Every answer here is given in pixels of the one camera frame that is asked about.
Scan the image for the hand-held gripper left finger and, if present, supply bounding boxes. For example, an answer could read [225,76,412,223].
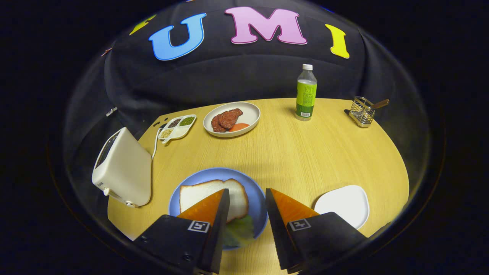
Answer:
[133,188,230,275]

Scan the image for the black backdrop cloth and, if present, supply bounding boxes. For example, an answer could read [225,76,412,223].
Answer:
[63,0,432,184]

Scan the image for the white divided tray of grains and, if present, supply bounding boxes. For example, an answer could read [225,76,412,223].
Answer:
[158,114,197,144]

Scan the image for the square white plate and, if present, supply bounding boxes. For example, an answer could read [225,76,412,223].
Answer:
[313,185,370,230]

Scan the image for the toasted bread slice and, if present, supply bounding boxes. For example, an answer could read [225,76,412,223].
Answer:
[179,178,249,223]

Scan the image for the wooden handled knife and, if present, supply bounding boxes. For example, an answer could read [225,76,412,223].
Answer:
[344,99,390,115]

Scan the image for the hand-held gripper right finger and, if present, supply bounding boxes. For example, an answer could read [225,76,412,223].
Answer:
[265,188,390,274]

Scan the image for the white toaster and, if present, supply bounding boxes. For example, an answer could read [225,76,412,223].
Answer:
[92,127,152,208]

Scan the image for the metal wire cutlery holder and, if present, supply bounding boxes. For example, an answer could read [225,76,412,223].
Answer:
[348,96,376,128]

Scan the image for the green lettuce leaf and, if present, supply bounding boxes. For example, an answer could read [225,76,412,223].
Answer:
[222,214,256,248]

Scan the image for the white toaster cable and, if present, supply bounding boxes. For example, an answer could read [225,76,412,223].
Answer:
[151,126,165,160]

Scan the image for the round white plate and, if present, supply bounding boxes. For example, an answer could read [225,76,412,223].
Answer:
[203,102,261,138]

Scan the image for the round blue plate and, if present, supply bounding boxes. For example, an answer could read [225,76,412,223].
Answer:
[168,167,269,251]

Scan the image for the green label water bottle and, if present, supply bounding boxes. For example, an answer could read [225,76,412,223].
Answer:
[295,64,318,121]

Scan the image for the brown meat slice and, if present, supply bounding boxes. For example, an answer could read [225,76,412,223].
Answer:
[211,113,227,133]
[219,108,243,129]

